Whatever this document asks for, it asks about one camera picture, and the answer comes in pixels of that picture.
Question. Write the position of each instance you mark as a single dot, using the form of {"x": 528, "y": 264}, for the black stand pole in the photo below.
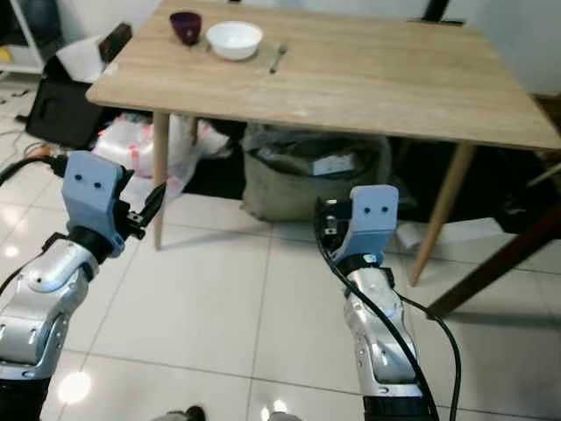
{"x": 434, "y": 9}

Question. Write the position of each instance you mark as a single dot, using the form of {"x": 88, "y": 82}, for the olive green sack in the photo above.
{"x": 289, "y": 189}

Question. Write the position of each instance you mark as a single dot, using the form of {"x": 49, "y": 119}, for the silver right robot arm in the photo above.
{"x": 381, "y": 342}

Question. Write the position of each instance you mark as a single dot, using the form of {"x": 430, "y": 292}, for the white shelf rack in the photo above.
{"x": 22, "y": 39}

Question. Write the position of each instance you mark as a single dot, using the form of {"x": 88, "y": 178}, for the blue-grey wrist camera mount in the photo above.
{"x": 92, "y": 189}
{"x": 372, "y": 219}

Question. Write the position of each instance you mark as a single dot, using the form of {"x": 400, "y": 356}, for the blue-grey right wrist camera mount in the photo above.
{"x": 372, "y": 219}

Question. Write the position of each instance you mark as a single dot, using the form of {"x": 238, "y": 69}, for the clear plastic bag red print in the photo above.
{"x": 131, "y": 145}

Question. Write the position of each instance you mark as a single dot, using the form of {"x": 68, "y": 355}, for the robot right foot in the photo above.
{"x": 282, "y": 417}

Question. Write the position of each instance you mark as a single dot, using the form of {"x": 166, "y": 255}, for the black case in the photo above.
{"x": 61, "y": 114}

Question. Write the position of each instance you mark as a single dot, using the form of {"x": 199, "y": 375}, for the upright light wooden table leg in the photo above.
{"x": 160, "y": 158}

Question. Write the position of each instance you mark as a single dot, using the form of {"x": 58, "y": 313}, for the small box in sack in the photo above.
{"x": 333, "y": 163}

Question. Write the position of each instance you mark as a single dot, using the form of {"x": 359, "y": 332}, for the white paper bag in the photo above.
{"x": 79, "y": 60}

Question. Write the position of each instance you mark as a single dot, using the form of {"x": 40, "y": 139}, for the slanted light wooden table leg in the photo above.
{"x": 447, "y": 193}

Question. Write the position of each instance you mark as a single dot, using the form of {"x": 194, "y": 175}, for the dark wooden furniture leg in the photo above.
{"x": 491, "y": 267}

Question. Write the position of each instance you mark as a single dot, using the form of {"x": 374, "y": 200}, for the black flat box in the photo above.
{"x": 116, "y": 42}

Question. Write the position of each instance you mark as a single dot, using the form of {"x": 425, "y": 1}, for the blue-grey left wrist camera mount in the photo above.
{"x": 92, "y": 189}

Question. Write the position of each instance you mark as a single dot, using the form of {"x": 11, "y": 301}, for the white bowl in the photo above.
{"x": 235, "y": 39}

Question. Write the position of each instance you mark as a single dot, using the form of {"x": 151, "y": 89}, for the dark purple cup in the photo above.
{"x": 186, "y": 27}

